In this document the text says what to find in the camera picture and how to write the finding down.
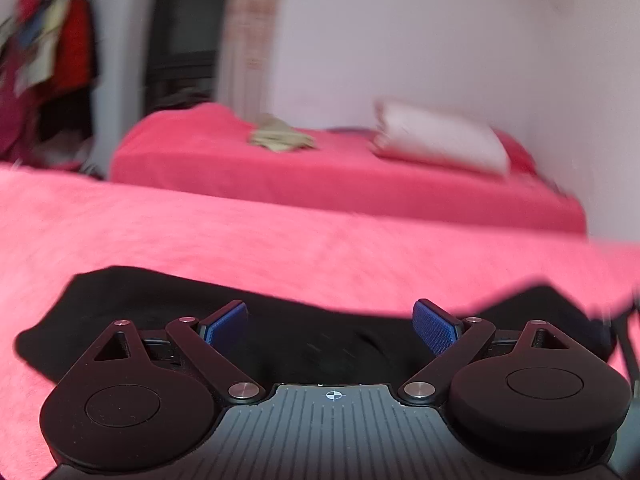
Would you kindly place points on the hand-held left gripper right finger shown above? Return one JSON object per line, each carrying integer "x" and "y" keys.
{"x": 435, "y": 324}

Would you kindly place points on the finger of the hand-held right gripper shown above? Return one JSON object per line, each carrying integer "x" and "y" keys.
{"x": 629, "y": 360}

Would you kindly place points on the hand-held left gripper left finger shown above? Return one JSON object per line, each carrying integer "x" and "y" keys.
{"x": 225, "y": 324}

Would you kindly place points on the black knit pants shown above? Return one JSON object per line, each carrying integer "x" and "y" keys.
{"x": 325, "y": 340}

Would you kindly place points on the pink towel blanket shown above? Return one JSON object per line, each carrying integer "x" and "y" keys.
{"x": 200, "y": 240}

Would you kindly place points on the pink covered bed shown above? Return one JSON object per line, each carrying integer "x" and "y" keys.
{"x": 325, "y": 180}

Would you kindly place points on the pale pink embossed pillow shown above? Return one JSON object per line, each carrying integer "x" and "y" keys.
{"x": 440, "y": 140}

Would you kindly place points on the beige crumpled cloth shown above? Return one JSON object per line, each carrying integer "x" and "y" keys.
{"x": 280, "y": 135}

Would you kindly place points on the hanging colourful clothes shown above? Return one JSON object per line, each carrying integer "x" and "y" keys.
{"x": 65, "y": 115}

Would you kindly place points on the pink patterned curtain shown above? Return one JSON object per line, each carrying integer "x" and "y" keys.
{"x": 250, "y": 35}

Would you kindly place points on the dark framed window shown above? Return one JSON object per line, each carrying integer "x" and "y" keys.
{"x": 185, "y": 25}

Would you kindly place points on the red hanging garment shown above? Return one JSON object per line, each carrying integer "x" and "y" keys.
{"x": 74, "y": 45}

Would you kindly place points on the pale hanging garment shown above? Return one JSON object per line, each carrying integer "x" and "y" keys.
{"x": 42, "y": 55}

